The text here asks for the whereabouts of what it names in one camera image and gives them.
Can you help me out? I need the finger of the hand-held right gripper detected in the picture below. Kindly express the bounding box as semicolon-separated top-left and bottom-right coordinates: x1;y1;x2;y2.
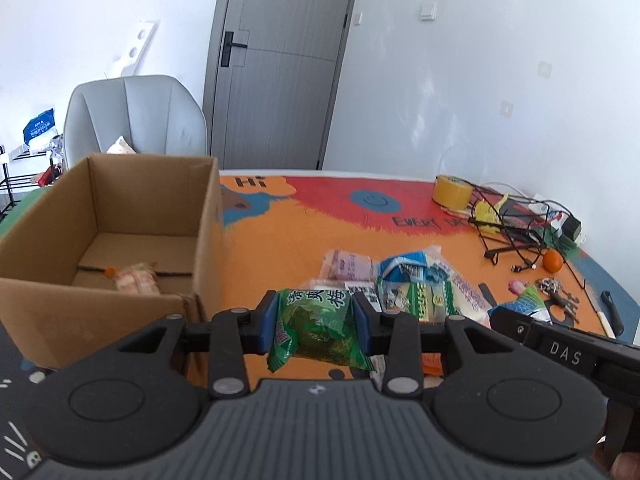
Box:
489;306;534;349

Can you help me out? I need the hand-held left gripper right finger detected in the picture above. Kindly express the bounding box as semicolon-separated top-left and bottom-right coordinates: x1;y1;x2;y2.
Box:
352;292;501;398

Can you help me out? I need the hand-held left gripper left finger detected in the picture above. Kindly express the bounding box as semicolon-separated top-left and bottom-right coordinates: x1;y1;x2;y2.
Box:
117;290;279;401

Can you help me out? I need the teal snack packet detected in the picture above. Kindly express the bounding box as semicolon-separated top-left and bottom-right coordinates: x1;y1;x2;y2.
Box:
500;285;552;322

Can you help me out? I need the cream packet with purple print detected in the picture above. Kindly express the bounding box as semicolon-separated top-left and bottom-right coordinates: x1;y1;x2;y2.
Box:
429;246;494;325

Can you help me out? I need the brown cardboard box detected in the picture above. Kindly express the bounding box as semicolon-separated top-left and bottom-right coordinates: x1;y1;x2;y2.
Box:
0;154;225;372

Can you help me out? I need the person's right hand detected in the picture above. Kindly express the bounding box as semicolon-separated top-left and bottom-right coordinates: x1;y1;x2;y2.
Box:
610;452;640;480

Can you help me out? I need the white packet with black print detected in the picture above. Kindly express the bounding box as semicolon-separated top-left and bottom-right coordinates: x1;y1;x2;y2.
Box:
344;282;382;312

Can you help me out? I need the bunch of keys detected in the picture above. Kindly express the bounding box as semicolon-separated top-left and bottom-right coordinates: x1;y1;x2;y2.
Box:
536;277;582;323

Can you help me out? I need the green and white snack packet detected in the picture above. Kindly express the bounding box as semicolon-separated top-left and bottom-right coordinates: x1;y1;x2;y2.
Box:
376;279;455;325

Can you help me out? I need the pink snack packet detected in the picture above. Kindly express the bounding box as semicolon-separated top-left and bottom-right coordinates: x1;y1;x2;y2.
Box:
320;248;374;284

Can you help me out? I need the blue and white snack packet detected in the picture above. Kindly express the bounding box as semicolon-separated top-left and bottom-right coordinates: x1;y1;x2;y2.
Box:
376;246;453;287

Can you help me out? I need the colourful printed table mat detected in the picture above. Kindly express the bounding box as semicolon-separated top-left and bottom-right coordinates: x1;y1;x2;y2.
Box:
0;170;632;480

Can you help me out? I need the black and white power adapter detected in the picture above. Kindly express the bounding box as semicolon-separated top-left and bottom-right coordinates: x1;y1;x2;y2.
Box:
559;214;584;242

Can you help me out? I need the yellow packet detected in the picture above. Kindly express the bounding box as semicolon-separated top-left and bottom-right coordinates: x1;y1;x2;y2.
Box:
472;194;509;234

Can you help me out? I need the pinkish brown snack packet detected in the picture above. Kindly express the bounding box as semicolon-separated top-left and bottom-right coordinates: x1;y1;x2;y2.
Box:
115;262;162;296

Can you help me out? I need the yellow tape roll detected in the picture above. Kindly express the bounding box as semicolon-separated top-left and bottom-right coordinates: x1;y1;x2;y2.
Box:
432;175;476;212

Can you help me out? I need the cream dotted pillow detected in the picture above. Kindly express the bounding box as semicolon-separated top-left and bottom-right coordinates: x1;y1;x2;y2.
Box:
106;136;137;156

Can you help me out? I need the grey door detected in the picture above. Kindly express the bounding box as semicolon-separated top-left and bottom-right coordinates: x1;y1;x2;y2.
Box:
202;0;364;171

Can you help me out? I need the grey upholstered chair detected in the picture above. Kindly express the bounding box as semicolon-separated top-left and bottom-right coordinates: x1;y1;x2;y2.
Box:
63;75;209;171

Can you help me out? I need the red item on rack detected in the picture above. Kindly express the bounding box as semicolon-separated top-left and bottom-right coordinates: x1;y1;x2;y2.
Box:
36;164;64;187

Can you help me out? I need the black shoe rack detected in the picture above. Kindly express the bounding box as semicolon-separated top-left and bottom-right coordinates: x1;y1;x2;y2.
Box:
0;142;66;222

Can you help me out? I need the blue plastic bag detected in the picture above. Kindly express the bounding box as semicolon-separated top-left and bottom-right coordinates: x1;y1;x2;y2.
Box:
22;108;56;144

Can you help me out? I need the white board with holes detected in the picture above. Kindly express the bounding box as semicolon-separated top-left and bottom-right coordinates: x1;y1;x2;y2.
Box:
106;20;161;79

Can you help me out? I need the black handled tool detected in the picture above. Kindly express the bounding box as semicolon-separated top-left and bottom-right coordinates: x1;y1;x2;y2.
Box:
600;290;626;337

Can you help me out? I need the black wire rack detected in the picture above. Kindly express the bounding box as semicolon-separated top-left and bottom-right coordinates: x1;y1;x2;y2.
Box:
467;184;551;267

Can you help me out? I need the white cable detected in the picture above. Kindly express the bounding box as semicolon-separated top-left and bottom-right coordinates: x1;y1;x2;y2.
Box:
480;181;568;221

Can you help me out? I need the black door handle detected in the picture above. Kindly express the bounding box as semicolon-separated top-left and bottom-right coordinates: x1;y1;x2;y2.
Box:
219;31;249;67

